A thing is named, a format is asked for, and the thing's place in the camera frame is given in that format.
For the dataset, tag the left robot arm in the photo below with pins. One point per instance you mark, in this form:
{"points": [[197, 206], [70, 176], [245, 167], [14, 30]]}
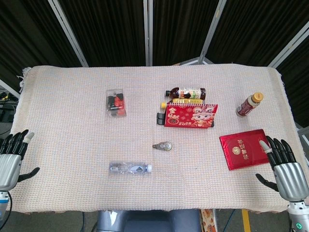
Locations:
{"points": [[3, 203]]}

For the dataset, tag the red bottle with yellow cap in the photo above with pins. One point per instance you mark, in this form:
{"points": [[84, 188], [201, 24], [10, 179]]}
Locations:
{"points": [[247, 105]]}

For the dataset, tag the yellow drink bottle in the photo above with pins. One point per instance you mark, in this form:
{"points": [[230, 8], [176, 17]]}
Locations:
{"points": [[186, 100]]}

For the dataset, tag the red desk calendar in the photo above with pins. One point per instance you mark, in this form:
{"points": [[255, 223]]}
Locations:
{"points": [[190, 116]]}

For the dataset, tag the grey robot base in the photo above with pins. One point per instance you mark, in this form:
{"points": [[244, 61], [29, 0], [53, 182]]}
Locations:
{"points": [[149, 221]]}

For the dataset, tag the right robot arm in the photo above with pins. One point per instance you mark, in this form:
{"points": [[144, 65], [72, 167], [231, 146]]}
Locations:
{"points": [[297, 215]]}

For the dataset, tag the dark tea bottle black cap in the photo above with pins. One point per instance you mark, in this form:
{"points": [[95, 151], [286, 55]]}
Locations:
{"points": [[188, 93]]}

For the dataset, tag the orange patterned box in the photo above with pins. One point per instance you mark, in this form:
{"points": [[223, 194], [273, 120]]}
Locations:
{"points": [[208, 221]]}

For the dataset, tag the beige woven tablecloth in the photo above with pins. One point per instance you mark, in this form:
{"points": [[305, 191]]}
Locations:
{"points": [[72, 145]]}

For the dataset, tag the clear box of binder clips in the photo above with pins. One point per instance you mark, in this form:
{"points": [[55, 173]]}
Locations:
{"points": [[116, 104]]}

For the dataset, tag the clear empty plastic bottle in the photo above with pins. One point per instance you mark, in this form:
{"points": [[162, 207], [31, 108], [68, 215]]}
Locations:
{"points": [[128, 167]]}

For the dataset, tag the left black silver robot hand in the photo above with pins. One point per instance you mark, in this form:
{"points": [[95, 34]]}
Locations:
{"points": [[8, 166]]}

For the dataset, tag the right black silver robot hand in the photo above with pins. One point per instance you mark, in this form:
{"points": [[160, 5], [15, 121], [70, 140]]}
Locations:
{"points": [[288, 176]]}

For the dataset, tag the red foil booklet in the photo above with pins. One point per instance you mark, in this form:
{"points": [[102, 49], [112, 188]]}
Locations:
{"points": [[241, 149]]}

